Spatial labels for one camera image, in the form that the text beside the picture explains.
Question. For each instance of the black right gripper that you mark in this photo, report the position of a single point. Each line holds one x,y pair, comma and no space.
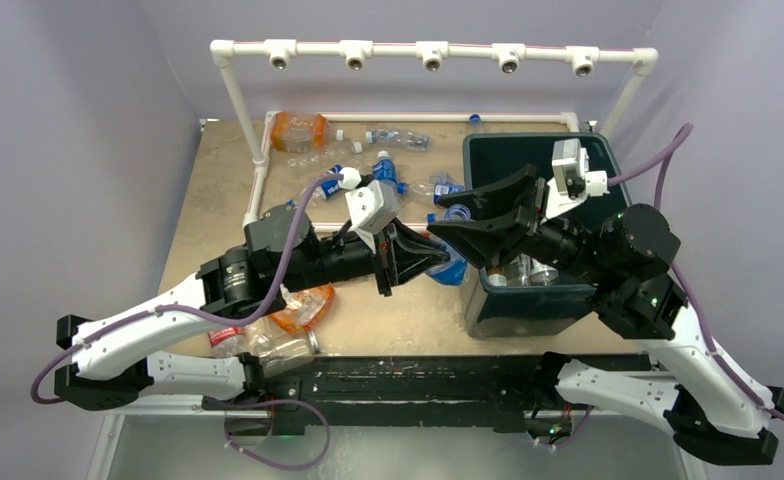
501,220

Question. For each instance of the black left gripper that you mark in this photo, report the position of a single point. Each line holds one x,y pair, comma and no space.
407,265

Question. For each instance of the blue label water bottle front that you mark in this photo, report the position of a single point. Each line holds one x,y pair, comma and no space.
452,272

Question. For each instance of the large orange label crushed bottle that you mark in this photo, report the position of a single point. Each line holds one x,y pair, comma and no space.
303,309

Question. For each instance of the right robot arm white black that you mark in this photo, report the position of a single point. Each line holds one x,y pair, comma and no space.
710,407

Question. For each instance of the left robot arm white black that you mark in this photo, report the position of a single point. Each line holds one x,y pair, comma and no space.
112,362

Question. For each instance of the dark green plastic bin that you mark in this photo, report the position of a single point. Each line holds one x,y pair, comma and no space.
516,310

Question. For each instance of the clear bottle blue cap low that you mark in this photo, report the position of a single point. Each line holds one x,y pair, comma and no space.
454,213

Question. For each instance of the clear bottle blue label right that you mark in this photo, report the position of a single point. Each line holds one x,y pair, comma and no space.
428,192

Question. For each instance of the blue label bottle upright centre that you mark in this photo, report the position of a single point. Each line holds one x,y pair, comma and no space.
384,170

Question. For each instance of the clear Pepsi bottle blue cap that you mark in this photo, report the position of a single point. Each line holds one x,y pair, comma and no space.
319,191

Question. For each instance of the clear crushed bottle back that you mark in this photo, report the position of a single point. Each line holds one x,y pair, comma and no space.
388,137

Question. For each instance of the clear crushed bottle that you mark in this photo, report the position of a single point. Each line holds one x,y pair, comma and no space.
282,353
388,137

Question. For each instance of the clear bottle white cap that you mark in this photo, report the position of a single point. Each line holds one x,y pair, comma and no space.
335,149

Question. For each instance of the clear crushed bottle front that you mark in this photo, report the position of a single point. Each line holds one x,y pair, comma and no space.
282,353

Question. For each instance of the orange label bottle far corner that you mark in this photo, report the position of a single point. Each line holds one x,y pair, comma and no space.
298,132

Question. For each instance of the clear bottle red cap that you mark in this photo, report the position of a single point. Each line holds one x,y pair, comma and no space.
227,342

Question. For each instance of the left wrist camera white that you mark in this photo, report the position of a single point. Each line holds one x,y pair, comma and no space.
371,205

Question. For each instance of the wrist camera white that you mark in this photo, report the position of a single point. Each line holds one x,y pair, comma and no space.
371,205
572,182

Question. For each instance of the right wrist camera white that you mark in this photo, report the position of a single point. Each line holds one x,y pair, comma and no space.
572,182

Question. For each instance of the black table front rail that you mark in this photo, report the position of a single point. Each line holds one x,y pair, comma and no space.
500,392

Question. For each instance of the white PVC pipe frame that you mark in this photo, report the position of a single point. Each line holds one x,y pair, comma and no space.
432,54

